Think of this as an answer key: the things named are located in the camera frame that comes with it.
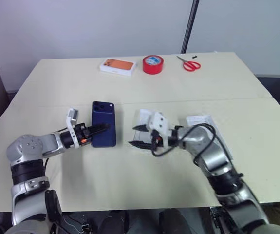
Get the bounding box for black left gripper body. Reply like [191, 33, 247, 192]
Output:
[75, 123, 93, 147]

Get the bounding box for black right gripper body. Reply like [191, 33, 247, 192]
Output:
[150, 130, 164, 153]

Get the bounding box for dark blue smartphone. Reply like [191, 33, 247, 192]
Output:
[91, 101, 117, 148]

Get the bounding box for phone box with orange print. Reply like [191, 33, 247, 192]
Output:
[99, 58, 137, 78]

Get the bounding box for red tape roll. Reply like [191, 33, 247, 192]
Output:
[142, 55, 164, 75]

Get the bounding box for dark rounded shape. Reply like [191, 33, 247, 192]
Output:
[97, 209, 131, 234]

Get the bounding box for black metal pole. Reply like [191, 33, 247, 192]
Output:
[180, 0, 199, 54]

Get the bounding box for dark grey furniture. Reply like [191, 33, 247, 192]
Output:
[255, 74, 280, 124]

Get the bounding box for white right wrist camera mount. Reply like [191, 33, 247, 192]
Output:
[147, 111, 173, 148]

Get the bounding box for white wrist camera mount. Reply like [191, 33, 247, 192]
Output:
[65, 107, 81, 149]
[147, 111, 173, 148]

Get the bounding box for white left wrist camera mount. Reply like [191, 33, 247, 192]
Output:
[65, 107, 81, 149]

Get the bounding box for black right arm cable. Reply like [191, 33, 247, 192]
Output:
[151, 123, 217, 165]

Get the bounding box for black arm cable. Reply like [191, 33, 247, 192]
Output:
[151, 123, 217, 165]
[43, 127, 70, 172]

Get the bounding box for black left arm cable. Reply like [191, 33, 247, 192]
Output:
[43, 127, 70, 172]

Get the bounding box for red handled scissors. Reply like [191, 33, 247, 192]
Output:
[176, 56, 202, 72]

